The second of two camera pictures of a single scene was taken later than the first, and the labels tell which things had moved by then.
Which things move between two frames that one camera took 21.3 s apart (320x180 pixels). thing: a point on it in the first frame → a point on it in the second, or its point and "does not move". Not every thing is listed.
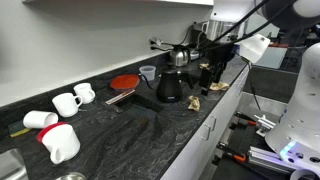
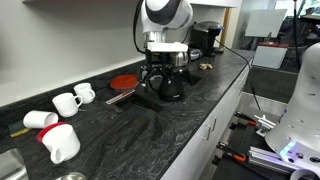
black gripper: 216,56 → 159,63
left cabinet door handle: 206,139 does not move
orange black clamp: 224,151 does not move
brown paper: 204,65 does not move
